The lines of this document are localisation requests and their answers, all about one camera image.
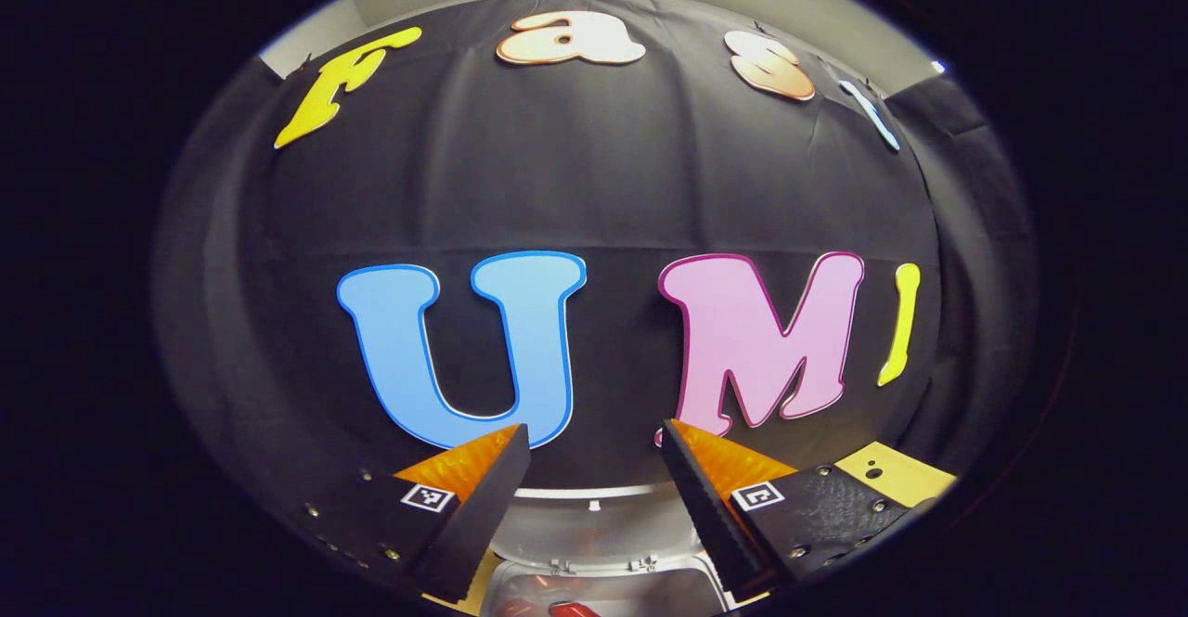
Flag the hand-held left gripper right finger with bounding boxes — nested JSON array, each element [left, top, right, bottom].
[[659, 418, 917, 604]]

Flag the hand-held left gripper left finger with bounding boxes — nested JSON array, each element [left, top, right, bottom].
[[300, 423, 534, 606]]

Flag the white desktop garbage bin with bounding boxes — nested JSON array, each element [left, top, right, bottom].
[[478, 482, 739, 617]]

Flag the red pop can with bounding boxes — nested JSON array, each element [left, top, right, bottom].
[[501, 575, 597, 617]]

